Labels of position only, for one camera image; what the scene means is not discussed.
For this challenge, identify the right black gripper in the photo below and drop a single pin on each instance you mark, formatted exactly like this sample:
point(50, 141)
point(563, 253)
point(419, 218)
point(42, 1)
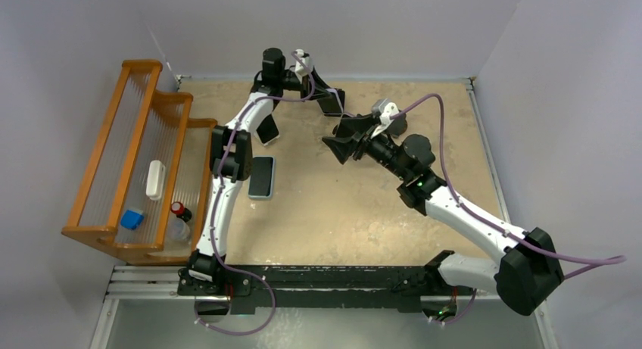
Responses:
point(343, 148)

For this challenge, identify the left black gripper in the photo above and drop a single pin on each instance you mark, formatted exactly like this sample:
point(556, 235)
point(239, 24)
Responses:
point(319, 88)

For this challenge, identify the lavender case phone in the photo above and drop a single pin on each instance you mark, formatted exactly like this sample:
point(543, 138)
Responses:
point(332, 104)

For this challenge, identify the white edged black phone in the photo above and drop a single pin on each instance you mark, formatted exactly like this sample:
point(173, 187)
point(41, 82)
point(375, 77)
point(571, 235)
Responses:
point(267, 131)

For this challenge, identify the light blue case phone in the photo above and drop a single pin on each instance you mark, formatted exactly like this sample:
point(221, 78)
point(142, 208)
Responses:
point(262, 178)

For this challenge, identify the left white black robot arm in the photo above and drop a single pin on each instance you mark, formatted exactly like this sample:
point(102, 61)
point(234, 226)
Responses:
point(231, 155)

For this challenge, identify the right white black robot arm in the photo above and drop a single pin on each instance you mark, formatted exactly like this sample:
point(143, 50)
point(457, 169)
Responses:
point(520, 266)

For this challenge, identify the black brown disc phone stand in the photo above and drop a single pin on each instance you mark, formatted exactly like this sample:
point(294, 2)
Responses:
point(397, 127)

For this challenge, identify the white rectangular device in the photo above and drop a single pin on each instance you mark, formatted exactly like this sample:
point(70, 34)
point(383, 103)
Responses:
point(154, 188)

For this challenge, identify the red cap bottle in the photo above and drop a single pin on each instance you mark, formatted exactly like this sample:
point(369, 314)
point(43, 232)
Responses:
point(178, 226)

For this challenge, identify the orange wooden rack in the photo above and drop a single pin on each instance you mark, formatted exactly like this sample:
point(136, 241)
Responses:
point(141, 124)

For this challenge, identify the blue cap bottle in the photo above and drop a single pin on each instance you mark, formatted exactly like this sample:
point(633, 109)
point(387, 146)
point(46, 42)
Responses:
point(132, 219)

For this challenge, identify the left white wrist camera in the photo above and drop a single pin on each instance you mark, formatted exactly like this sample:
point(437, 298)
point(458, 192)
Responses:
point(303, 64)

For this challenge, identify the black aluminium base frame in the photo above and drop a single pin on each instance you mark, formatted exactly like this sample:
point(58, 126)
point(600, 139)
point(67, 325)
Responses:
point(310, 307)

